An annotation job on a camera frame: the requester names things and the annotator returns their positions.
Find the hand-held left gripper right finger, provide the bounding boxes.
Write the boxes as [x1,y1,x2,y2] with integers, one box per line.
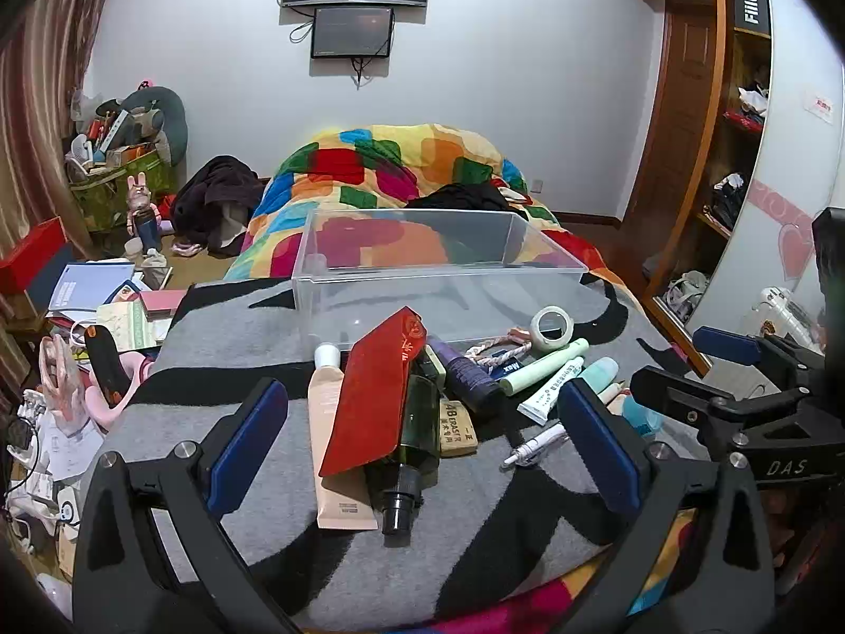
[548,378,776,634]

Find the white plastic bag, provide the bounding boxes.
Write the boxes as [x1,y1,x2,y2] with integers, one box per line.
[753,287,823,351]

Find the beige eraser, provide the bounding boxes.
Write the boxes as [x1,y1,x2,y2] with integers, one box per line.
[439,398,479,458]

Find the green storage basket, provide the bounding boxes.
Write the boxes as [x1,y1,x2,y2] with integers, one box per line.
[69,148,176,232]

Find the wooden door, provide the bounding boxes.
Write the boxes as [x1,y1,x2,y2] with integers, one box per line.
[624,10,717,226]

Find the dark green bottle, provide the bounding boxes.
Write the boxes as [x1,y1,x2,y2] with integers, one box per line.
[365,357,442,548]

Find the pink book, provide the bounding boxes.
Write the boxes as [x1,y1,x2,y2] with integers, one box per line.
[138,289,187,318]

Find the pink plastic holder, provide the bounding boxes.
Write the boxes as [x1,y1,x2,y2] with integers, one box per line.
[40,333,87,420]

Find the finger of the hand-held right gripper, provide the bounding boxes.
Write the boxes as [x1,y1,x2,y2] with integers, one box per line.
[692,325,826,384]
[629,366,820,440]

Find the beige cosmetic tube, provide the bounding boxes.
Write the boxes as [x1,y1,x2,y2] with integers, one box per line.
[307,342,379,530]

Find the black orange tool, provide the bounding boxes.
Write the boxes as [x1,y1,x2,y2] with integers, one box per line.
[83,325,133,409]

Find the grey plush pillow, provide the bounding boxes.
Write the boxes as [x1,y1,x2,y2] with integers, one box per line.
[96,86,189,166]

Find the red envelope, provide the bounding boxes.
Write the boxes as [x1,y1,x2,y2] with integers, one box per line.
[318,305,430,478]

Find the pink rabbit toy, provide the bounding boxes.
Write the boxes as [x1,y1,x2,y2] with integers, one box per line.
[125,173,163,252]

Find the light green tube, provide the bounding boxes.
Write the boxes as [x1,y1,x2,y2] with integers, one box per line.
[500,338,590,397]

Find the clear plastic storage box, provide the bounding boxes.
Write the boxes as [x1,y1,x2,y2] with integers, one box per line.
[290,208,590,354]

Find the pink white rope bracelet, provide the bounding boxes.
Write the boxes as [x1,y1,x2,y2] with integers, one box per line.
[465,329,532,367]

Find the grey white shoes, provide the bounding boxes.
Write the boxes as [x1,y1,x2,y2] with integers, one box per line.
[663,271,710,321]

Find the colourful patchwork quilt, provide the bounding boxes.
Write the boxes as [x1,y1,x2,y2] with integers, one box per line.
[224,122,701,634]

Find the white tube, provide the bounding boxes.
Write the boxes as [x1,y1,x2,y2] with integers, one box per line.
[517,357,585,427]

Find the wooden wardrobe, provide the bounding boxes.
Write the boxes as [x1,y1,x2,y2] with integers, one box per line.
[594,0,773,371]

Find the blue grey book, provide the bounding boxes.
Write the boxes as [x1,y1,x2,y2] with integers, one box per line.
[48,260,136,311]

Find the white sliding wardrobe door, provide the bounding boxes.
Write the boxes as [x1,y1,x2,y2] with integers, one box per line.
[687,0,845,358]

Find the striped curtain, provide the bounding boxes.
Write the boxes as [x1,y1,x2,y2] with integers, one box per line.
[0,0,126,265]

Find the purple tube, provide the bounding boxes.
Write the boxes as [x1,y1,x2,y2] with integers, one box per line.
[428,337,506,411]

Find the black printed box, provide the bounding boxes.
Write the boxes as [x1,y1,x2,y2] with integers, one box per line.
[733,0,773,37]

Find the dark clothes pile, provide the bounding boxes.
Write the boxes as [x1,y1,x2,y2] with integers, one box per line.
[170,155,265,255]

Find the white pen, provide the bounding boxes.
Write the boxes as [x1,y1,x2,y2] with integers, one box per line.
[503,424,570,470]

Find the grey black blanket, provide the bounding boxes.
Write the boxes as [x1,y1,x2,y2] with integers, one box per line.
[99,274,714,631]

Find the mint bottle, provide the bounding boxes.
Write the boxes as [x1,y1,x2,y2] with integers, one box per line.
[581,357,619,404]

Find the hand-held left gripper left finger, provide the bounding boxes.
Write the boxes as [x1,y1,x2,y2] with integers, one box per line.
[71,378,305,634]

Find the small blue packet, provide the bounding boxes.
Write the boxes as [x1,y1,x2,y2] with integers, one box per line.
[492,349,529,380]

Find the white tape roll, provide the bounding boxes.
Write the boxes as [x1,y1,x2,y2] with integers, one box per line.
[530,307,574,352]

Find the pale green booklet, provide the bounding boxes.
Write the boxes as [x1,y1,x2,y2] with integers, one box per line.
[98,300,159,351]

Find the small wall monitor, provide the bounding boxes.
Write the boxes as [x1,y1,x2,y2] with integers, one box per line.
[310,6,396,59]

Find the red box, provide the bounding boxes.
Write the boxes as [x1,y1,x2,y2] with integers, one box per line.
[0,217,67,295]

